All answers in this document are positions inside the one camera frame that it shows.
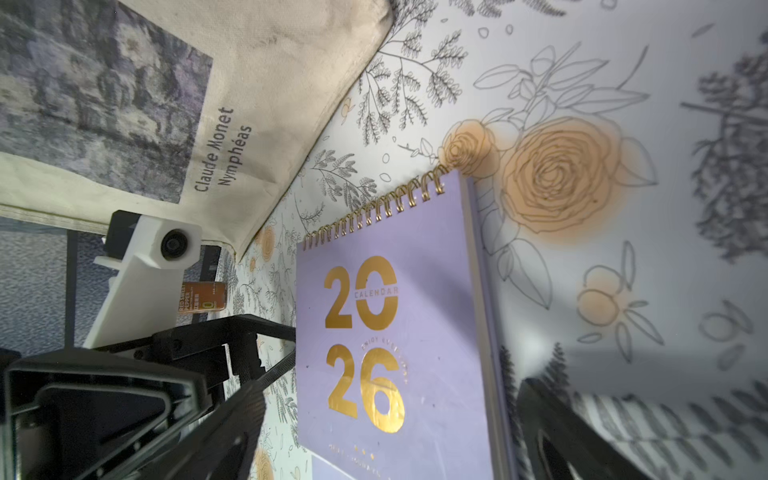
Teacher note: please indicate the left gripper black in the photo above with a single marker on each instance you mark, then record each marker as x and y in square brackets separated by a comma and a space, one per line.
[87, 414]

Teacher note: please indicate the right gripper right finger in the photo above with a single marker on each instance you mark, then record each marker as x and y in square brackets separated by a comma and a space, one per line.
[560, 443]

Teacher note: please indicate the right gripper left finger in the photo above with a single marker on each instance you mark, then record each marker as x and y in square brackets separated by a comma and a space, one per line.
[222, 446]

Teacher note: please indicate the purple 2026 calendar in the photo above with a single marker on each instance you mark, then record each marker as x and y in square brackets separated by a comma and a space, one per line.
[397, 361]

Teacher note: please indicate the cream canvas tote bag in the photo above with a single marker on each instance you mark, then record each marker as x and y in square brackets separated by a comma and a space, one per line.
[196, 111]

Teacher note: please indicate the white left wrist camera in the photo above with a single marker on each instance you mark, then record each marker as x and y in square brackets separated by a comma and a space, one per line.
[150, 256]

